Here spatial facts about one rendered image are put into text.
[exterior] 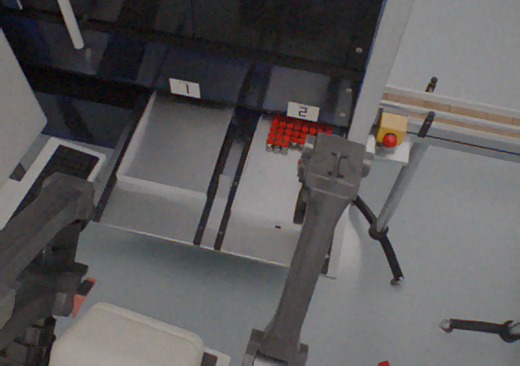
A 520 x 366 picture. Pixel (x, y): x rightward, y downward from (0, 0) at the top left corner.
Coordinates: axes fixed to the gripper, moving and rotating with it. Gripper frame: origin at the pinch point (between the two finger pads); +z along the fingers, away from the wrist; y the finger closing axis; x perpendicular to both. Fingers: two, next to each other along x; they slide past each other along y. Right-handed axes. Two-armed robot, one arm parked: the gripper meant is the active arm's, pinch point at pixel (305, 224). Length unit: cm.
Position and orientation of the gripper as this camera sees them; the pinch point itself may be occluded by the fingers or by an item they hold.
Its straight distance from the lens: 143.7
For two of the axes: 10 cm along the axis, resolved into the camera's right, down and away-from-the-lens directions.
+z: -0.4, 5.7, 8.2
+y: 2.3, -7.9, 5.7
